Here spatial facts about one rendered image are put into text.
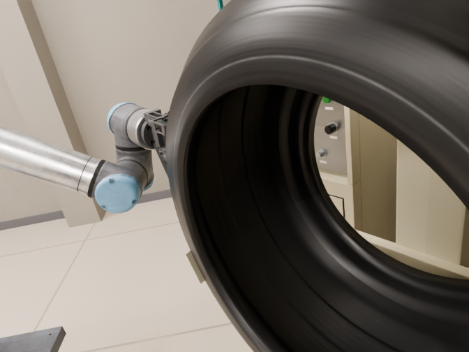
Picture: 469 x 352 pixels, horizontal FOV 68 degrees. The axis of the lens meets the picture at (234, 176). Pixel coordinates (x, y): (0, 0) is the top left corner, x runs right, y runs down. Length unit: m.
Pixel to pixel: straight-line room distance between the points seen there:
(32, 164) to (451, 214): 0.83
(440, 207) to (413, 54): 0.55
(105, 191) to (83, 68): 2.59
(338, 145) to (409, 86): 0.99
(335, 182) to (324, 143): 0.14
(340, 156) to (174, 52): 2.18
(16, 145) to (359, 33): 0.72
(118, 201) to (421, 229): 0.64
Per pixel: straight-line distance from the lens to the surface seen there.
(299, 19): 0.29
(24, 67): 3.22
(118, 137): 0.91
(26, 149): 0.84
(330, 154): 1.27
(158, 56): 3.18
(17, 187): 3.89
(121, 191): 0.78
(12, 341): 1.52
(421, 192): 0.77
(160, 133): 0.73
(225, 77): 0.35
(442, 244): 0.81
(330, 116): 1.22
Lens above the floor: 1.45
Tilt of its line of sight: 23 degrees down
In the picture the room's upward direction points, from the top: 11 degrees counter-clockwise
